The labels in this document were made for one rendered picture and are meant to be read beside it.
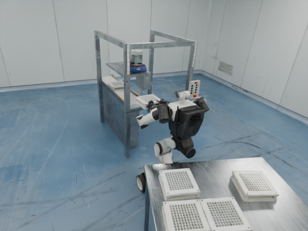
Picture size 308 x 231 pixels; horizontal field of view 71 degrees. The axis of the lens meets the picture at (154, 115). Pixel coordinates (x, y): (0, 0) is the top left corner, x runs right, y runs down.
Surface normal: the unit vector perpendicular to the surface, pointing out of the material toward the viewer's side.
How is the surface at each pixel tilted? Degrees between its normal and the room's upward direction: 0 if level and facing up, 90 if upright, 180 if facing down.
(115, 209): 0
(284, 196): 0
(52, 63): 90
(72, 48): 90
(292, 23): 90
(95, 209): 0
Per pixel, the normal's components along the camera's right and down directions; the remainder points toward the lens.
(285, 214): 0.05, -0.88
